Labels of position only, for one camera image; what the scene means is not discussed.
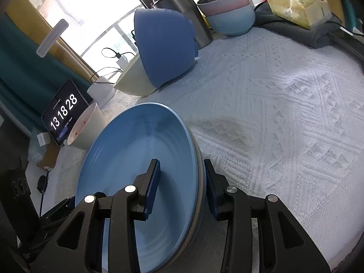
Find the black tablet with clock display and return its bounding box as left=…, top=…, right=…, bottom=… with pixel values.
left=41, top=79, right=89, bottom=146

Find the teal curtain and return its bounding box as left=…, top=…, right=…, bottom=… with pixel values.
left=340, top=0, right=357, bottom=32
left=0, top=14, right=94, bottom=137

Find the small white box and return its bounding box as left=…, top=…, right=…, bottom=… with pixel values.
left=37, top=132, right=51, bottom=147

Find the pale pink bowl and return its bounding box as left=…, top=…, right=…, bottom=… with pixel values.
left=199, top=0, right=252, bottom=17

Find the black lamp cable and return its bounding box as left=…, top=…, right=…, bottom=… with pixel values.
left=90, top=67, right=126, bottom=85

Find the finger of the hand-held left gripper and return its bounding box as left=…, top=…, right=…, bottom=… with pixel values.
left=38, top=197, right=77, bottom=234

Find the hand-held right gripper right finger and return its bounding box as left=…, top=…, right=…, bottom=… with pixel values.
left=204, top=159, right=332, bottom=273

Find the pink dotted bowl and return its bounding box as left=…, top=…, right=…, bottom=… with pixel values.
left=67, top=102, right=105, bottom=150

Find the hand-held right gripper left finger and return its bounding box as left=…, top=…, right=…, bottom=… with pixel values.
left=28, top=159, right=162, bottom=273

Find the cardboard box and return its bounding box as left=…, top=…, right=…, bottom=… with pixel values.
left=34, top=142, right=61, bottom=169

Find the black charger cable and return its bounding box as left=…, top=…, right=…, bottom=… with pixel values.
left=102, top=47, right=137, bottom=60

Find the white textured tablecloth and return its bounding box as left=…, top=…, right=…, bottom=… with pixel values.
left=25, top=27, right=364, bottom=273

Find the stainless steel thermos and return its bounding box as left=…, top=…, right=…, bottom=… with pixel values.
left=151, top=0, right=214, bottom=49

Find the white desk lamp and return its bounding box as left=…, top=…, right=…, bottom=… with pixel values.
left=36, top=19, right=116, bottom=106

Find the clear plastic bag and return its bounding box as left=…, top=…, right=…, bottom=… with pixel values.
left=27, top=127, right=46, bottom=162

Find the cream bowl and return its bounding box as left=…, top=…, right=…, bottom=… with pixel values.
left=114, top=54, right=157, bottom=96

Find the yellow tissue pack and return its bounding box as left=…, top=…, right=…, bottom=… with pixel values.
left=267, top=0, right=333, bottom=30

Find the blue plate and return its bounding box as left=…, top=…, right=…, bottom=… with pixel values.
left=75, top=102, right=200, bottom=273
left=171, top=125, right=209, bottom=262

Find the light blue bowl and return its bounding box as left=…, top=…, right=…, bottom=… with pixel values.
left=205, top=4, right=256, bottom=37

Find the grey towel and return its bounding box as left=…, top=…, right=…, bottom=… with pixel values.
left=254, top=1, right=342, bottom=49

